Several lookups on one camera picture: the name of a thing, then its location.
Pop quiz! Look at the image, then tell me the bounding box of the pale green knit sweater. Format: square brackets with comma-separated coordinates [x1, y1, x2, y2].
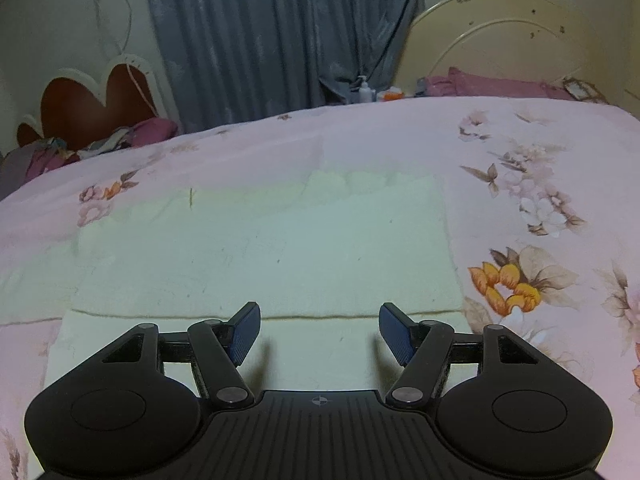
[1, 171, 466, 389]

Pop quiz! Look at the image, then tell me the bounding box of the purple clothes pile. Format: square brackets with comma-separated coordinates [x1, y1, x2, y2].
[0, 128, 134, 200]

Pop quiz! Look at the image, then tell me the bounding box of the orange container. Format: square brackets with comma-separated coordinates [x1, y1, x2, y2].
[378, 87, 405, 102]

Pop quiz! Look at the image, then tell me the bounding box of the white pump bottle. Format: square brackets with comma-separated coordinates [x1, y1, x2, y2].
[358, 76, 375, 103]

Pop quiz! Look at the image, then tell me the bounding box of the magenta pillow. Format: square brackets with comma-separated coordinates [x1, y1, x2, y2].
[414, 66, 608, 104]

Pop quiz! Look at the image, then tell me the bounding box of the red heart shaped headboard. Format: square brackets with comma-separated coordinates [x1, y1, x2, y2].
[15, 54, 168, 151]

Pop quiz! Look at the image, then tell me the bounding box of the blue grey centre curtain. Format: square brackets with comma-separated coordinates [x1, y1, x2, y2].
[148, 0, 423, 132]

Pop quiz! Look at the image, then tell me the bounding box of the cream round headboard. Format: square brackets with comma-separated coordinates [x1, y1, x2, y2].
[393, 0, 616, 103]

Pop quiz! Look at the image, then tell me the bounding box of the white hanging power cable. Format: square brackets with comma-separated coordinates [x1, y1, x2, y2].
[92, 0, 162, 122]

